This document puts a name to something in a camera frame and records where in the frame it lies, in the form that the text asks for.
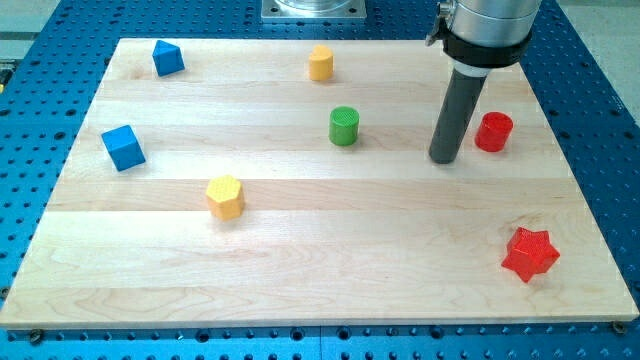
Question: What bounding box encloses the light wooden board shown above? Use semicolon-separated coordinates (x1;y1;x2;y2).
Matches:
1;38;638;329

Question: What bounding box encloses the blue triangle block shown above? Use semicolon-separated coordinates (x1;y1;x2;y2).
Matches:
152;40;185;77

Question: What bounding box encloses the yellow hexagon block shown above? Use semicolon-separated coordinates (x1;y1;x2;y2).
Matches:
205;175;245;221

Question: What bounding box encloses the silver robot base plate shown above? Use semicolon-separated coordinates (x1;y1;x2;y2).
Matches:
261;0;367;21

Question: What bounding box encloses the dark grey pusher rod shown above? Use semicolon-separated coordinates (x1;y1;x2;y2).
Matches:
428;69;487;164

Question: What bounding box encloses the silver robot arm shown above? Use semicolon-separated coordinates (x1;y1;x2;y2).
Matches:
426;0;541;164

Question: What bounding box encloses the red star block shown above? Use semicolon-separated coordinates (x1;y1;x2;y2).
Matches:
501;227;560;283

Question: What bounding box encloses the yellow heart block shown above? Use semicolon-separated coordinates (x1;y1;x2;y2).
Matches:
308;45;334;81

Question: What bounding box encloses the blue cube block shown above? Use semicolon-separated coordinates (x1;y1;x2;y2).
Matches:
101;125;146;171

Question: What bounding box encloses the red cylinder block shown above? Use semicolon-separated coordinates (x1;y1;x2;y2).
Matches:
474;112;514;152

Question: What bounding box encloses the green cylinder block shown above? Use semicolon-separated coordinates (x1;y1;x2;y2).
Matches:
329;106;360;146

